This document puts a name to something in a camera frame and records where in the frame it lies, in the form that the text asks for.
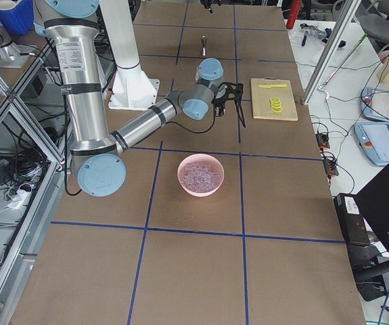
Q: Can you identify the clear plastic bag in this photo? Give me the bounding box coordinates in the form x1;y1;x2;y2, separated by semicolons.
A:
299;23;329;46

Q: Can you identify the blue plastic crate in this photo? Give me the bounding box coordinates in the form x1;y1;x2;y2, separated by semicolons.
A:
0;0;34;35

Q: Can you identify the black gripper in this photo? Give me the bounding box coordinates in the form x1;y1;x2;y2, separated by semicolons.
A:
213;82;246;128

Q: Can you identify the grey teach pendant left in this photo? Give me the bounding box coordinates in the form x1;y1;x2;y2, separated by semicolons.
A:
361;87;389;122

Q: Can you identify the grey teach pendant right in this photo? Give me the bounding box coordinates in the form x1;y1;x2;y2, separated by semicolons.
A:
354;122;389;166

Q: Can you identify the steel cocktail jigger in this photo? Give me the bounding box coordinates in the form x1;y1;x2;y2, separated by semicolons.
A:
200;35;208;57

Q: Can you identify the aluminium frame post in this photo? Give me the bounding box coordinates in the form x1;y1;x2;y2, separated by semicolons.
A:
302;0;361;105

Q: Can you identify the green handled reach grabber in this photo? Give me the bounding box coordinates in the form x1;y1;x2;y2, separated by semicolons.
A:
318;33;367;91

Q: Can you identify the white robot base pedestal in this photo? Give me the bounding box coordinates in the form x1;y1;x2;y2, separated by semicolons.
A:
99;0;157;110

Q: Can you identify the yellow plastic knife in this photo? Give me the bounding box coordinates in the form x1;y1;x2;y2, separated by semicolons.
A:
258;83;288;89

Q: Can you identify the bamboo cutting board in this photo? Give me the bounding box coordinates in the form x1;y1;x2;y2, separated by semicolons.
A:
250;78;298;122

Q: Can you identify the grey teach pendant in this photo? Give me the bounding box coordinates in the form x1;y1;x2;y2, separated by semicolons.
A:
354;122;389;166
361;87;389;122

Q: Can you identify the pink plastic bowl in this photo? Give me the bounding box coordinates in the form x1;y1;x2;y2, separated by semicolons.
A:
177;154;225;197

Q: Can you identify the clear ice cube pile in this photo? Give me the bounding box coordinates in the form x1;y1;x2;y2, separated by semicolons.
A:
182;162;221;193

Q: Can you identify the red fire extinguisher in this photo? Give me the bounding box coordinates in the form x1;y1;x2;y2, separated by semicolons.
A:
286;0;302;29

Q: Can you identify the grey office chair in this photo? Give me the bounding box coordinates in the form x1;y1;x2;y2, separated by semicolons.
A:
357;1;389;52

